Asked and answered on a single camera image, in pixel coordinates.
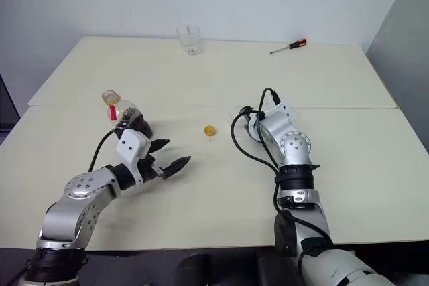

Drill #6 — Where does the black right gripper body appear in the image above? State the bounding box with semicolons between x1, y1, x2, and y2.
239;106;261;141

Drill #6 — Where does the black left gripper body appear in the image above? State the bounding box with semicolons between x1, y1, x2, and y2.
137;143;167;186

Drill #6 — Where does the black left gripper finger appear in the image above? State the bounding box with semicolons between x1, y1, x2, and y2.
162;155;192;180
150;137;172;153

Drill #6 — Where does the clear bottle with dark drink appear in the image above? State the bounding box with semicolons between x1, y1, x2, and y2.
101;89;155;138

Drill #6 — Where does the orange and black screwdriver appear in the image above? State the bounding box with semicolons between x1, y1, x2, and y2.
269;38;308;55

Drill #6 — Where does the clear glass tumbler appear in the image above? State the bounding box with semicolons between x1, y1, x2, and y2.
176;24;203;57

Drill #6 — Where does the dark rounded shape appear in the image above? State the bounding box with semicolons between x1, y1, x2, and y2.
175;253;216;286
255;253;296;286

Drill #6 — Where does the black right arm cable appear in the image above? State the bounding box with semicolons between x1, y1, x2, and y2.
230;87;333;245

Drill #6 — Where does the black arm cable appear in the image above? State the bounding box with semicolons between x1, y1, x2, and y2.
230;87;333;245
88;126;125;171

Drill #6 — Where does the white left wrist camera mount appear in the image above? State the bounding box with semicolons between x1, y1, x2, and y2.
115;129;152;187

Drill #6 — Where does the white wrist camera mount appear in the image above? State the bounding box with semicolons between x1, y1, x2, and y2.
115;129;152;187
263;98;297;120

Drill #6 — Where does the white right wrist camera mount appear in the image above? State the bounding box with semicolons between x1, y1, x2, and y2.
263;98;297;120

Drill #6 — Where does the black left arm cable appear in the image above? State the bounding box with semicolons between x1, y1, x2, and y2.
88;126;125;171

